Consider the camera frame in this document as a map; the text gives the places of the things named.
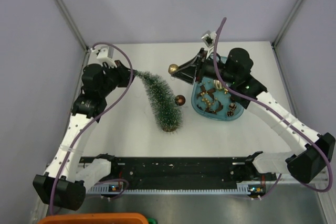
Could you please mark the gold glitter ball ornament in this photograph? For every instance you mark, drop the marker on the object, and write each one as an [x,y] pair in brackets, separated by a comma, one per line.
[173,68]

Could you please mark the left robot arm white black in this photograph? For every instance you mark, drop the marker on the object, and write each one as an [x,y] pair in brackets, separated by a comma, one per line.
[62,184]

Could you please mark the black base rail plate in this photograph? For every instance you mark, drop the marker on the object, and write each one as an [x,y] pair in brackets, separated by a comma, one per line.
[225,168]

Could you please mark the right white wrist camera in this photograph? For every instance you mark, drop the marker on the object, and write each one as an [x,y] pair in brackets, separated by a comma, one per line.
[209,38]

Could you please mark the green object at bottom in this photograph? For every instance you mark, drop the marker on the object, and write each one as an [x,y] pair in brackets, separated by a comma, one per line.
[151,221]

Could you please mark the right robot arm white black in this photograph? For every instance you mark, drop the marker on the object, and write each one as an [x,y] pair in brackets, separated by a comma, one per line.
[310,152]

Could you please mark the pine cone ornament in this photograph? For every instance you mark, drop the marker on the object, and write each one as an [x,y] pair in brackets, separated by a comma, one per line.
[230,113]
[232,106]

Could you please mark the orange plastic bin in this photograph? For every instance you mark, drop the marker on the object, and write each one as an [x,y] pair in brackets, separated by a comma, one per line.
[109,218]

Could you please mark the left aluminium frame post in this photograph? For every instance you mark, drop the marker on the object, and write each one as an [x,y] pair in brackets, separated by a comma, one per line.
[71,23]

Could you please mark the large gold ball ornament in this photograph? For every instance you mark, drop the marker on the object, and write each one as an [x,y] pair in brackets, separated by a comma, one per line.
[218,85]

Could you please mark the teal plastic tray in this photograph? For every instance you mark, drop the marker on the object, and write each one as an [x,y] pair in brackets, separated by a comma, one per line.
[223,96]

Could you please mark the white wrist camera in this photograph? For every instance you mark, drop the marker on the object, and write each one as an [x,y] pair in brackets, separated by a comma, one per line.
[103,55]
[209,38]

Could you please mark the white cable duct strip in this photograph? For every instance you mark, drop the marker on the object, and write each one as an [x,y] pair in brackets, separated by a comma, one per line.
[106,189]

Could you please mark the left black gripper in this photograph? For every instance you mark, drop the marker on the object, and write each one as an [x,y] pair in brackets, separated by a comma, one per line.
[124,73]

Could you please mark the right aluminium frame post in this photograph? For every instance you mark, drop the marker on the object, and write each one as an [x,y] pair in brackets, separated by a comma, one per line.
[287,23]

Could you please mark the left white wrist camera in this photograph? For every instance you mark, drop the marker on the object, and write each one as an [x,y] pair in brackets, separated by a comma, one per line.
[103,55]

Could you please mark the small green christmas tree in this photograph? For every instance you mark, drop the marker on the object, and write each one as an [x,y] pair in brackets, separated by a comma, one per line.
[167,114]

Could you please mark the dark red ball ornament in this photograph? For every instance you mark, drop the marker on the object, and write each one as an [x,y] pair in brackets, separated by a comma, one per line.
[180,100]

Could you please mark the aluminium frame post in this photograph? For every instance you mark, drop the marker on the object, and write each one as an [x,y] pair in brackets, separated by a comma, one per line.
[71,23]
[287,23]

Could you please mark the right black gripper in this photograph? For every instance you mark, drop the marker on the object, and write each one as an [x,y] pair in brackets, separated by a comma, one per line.
[188,72]

